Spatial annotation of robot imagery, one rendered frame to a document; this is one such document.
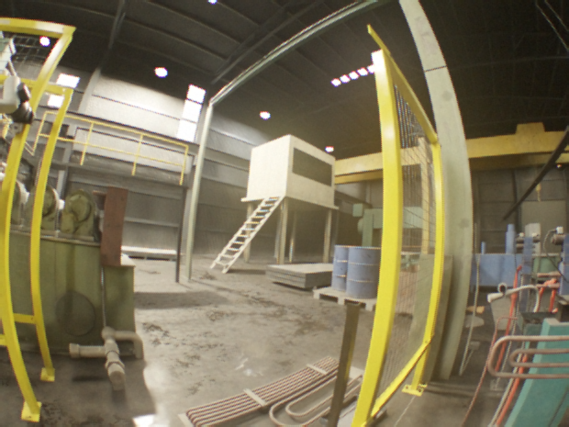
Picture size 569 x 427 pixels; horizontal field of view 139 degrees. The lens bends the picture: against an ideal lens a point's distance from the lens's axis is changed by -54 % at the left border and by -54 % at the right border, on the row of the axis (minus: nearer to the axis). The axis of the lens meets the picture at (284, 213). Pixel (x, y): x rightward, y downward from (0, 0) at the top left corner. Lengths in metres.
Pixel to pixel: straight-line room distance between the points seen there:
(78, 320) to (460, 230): 2.93
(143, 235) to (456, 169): 10.93
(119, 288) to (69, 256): 0.48
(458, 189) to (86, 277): 2.89
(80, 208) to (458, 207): 2.83
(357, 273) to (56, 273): 3.97
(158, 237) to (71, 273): 9.50
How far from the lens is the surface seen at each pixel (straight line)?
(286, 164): 8.60
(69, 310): 2.05
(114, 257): 1.86
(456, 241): 1.93
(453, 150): 2.08
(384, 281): 0.72
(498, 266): 6.37
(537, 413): 1.29
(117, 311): 2.07
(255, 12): 11.66
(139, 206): 11.15
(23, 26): 1.57
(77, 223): 2.02
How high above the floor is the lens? 1.07
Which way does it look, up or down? 6 degrees up
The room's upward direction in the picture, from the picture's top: 4 degrees clockwise
